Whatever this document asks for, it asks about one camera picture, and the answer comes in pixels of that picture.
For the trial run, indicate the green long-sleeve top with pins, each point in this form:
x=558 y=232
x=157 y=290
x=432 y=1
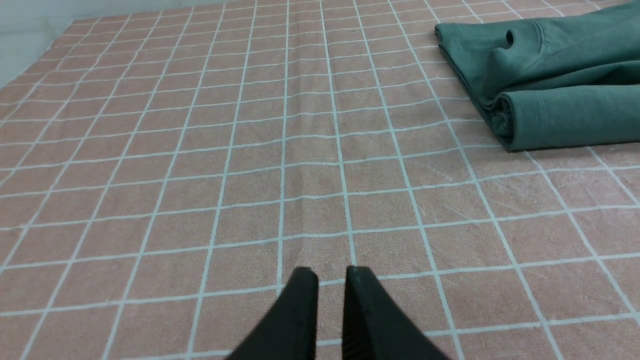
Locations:
x=552 y=82

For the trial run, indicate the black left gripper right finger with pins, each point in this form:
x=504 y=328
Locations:
x=374 y=327

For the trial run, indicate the pink checked tablecloth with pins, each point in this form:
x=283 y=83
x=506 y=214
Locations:
x=163 y=173

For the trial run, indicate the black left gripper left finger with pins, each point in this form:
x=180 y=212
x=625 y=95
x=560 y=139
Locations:
x=288 y=330

